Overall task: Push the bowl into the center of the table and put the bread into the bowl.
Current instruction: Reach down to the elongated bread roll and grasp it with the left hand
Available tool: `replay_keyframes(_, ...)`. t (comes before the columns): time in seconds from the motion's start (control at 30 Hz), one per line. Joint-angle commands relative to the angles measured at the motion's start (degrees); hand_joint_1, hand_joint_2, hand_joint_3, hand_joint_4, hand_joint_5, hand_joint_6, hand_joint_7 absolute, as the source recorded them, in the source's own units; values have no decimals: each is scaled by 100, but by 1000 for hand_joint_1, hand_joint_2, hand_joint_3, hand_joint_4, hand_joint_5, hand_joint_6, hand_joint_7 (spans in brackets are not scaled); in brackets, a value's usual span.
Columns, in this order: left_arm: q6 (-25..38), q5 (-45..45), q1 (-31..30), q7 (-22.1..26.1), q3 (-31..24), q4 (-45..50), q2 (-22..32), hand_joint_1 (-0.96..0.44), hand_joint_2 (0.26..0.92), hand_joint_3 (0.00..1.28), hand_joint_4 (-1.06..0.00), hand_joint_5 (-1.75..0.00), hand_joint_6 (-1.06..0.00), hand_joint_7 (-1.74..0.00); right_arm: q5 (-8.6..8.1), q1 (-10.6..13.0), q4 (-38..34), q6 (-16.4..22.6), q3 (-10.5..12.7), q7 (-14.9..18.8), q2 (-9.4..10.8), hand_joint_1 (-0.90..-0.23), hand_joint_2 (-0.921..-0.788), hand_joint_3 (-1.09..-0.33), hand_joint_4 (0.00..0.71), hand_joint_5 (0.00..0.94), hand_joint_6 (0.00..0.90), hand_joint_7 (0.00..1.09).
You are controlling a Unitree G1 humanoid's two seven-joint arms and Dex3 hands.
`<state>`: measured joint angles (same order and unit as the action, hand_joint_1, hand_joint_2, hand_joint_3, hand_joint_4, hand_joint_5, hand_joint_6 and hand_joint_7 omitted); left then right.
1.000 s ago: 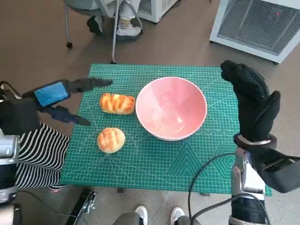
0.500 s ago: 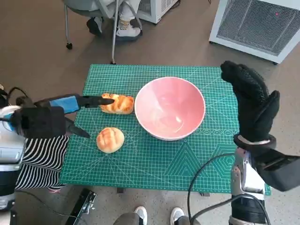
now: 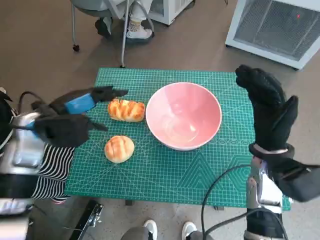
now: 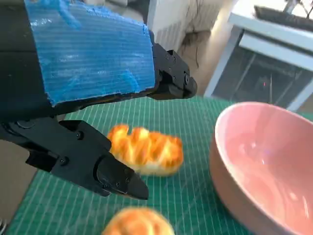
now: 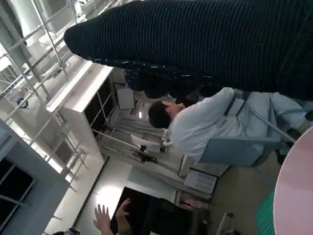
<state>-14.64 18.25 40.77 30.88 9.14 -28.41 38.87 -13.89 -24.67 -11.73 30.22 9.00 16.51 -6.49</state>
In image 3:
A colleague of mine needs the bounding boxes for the right robot hand black glove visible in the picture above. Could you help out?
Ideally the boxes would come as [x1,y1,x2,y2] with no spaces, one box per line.
[235,64,300,152]

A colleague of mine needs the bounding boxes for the left robot hand blue tape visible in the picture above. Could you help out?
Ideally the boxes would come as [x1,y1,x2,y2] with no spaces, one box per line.
[49,85,130,133]

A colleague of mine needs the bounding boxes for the long braided toy bread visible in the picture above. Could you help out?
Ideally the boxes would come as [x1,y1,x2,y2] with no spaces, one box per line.
[107,98,146,123]

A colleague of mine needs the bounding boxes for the round toy bread bun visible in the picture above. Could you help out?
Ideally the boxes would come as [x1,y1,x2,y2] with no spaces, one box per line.
[104,135,135,164]

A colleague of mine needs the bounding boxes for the pink bowl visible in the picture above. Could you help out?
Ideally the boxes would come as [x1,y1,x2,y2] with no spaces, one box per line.
[145,81,223,152]

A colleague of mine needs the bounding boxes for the person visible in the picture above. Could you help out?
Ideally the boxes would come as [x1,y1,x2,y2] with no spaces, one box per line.
[94,0,155,45]
[119,219,205,240]
[0,86,76,205]

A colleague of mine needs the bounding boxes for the white cabinet with mesh panel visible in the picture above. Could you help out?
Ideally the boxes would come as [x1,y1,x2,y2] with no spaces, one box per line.
[224,0,320,71]

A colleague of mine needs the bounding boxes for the silver metal pole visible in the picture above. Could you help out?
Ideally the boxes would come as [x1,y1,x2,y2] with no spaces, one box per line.
[120,0,132,68]

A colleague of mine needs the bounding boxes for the grey wheeled chair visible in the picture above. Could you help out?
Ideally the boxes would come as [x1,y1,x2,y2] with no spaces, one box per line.
[69,0,155,53]

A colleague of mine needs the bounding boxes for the green cutting mat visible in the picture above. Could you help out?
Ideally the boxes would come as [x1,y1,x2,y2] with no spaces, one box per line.
[64,67,292,208]

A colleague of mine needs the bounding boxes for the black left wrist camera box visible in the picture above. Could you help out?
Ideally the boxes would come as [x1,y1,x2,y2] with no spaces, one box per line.
[33,113,91,148]

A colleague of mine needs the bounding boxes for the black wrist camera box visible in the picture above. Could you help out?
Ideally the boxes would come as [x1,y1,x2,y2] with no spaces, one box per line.
[271,158,320,203]
[33,113,91,148]

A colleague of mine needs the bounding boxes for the black cable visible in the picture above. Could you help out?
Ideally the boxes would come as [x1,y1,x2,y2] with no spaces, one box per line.
[201,164,252,240]
[18,91,50,112]
[206,208,290,240]

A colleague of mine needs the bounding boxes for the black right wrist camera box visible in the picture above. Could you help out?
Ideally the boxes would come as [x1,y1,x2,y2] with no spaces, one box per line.
[271,158,320,203]

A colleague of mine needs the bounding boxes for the black metal bracket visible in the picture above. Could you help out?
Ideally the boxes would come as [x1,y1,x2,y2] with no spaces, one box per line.
[68,199,105,240]

